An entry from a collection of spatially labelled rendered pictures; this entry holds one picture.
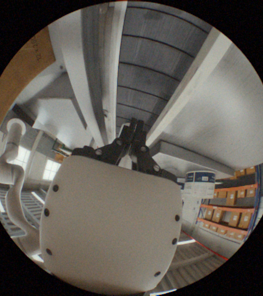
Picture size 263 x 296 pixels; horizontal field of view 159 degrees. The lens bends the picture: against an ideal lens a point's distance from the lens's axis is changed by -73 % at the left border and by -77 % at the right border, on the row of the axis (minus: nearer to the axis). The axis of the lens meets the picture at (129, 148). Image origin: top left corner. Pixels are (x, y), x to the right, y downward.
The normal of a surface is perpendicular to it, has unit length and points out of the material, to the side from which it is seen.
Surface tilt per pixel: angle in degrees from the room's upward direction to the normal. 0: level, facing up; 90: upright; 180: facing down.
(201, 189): 90
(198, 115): 0
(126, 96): 0
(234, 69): 0
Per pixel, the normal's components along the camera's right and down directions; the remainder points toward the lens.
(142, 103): -0.24, 0.91
